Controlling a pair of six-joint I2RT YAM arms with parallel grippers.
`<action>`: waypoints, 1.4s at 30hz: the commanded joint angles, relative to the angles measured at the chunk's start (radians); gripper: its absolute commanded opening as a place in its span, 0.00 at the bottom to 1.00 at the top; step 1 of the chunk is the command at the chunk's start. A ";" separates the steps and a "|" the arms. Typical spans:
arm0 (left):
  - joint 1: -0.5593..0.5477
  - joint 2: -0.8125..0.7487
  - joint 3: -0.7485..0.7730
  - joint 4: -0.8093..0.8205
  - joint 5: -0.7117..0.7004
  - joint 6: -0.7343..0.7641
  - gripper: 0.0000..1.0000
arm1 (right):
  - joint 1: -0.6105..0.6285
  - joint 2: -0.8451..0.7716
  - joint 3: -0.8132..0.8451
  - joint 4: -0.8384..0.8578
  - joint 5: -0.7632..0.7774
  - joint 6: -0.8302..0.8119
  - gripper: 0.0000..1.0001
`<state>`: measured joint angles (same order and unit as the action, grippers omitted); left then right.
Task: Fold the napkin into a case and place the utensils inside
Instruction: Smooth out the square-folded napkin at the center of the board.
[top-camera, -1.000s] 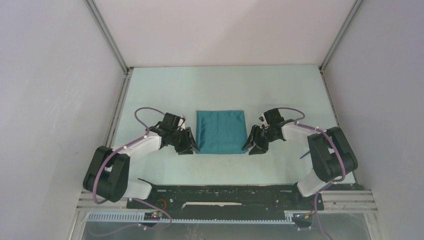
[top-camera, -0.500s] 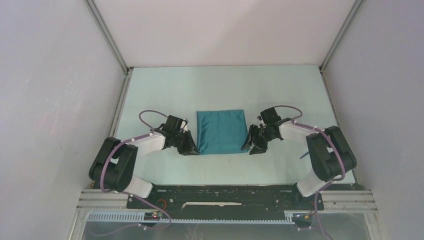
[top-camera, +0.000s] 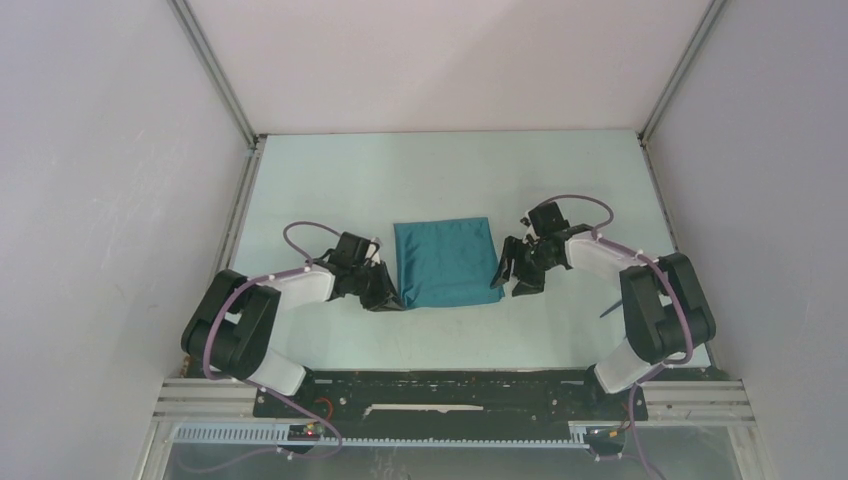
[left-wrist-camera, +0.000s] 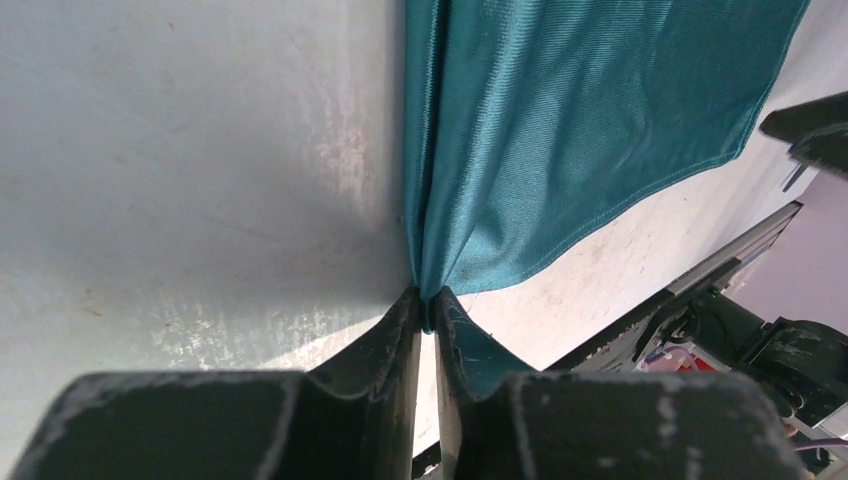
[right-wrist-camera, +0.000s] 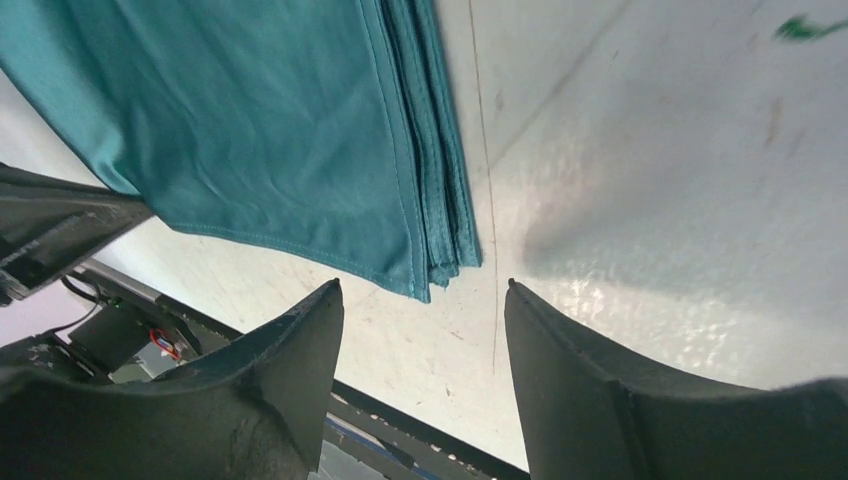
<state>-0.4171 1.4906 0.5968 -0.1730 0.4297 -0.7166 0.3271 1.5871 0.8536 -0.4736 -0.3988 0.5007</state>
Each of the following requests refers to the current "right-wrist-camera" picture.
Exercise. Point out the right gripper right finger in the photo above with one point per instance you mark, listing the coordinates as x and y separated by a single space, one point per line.
591 408

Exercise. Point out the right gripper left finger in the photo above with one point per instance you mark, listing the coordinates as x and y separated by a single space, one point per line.
252 409

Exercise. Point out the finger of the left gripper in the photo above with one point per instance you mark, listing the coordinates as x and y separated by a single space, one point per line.
50 226

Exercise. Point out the teal satin napkin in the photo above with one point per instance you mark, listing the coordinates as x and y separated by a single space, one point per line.
323 129

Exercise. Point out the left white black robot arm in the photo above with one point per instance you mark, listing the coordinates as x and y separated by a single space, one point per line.
47 351

